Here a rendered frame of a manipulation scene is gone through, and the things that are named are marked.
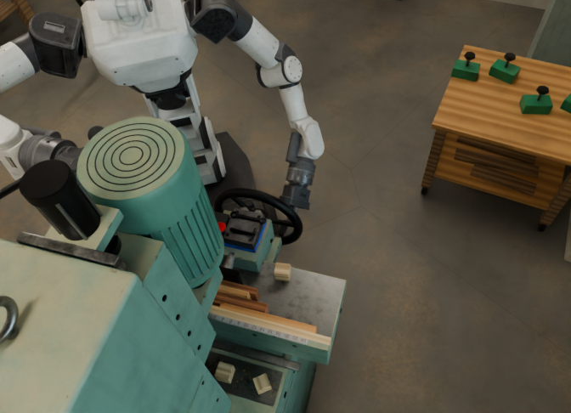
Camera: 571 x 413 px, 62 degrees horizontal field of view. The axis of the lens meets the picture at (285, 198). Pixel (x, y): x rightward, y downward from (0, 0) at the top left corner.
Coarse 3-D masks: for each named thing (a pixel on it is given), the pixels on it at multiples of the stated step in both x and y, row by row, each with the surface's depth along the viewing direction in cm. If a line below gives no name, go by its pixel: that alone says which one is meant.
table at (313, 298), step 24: (264, 264) 127; (264, 288) 123; (288, 288) 123; (312, 288) 122; (336, 288) 122; (288, 312) 119; (312, 312) 119; (336, 312) 118; (240, 336) 118; (312, 360) 117
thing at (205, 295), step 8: (216, 272) 109; (208, 280) 107; (216, 280) 110; (200, 288) 106; (208, 288) 106; (216, 288) 111; (200, 296) 105; (208, 296) 107; (200, 304) 104; (208, 304) 108; (208, 312) 109
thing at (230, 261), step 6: (234, 252) 123; (228, 258) 122; (234, 258) 122; (228, 264) 121; (222, 270) 116; (228, 270) 116; (234, 270) 116; (228, 276) 117; (234, 276) 116; (240, 282) 120
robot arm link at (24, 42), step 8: (16, 40) 116; (24, 40) 116; (32, 40) 119; (24, 48) 115; (32, 48) 116; (40, 48) 119; (48, 48) 119; (56, 48) 120; (32, 56) 116; (40, 56) 121; (48, 56) 122; (56, 56) 122; (32, 64) 117; (40, 64) 124; (48, 64) 125; (56, 64) 125; (64, 64) 127
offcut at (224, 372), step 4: (220, 364) 119; (224, 364) 119; (228, 364) 119; (220, 368) 118; (224, 368) 118; (228, 368) 118; (232, 368) 119; (216, 372) 118; (220, 372) 118; (224, 372) 118; (228, 372) 118; (232, 372) 119; (216, 376) 117; (220, 376) 117; (224, 376) 117; (228, 376) 117; (232, 376) 120; (220, 380) 119; (224, 380) 118; (228, 380) 117
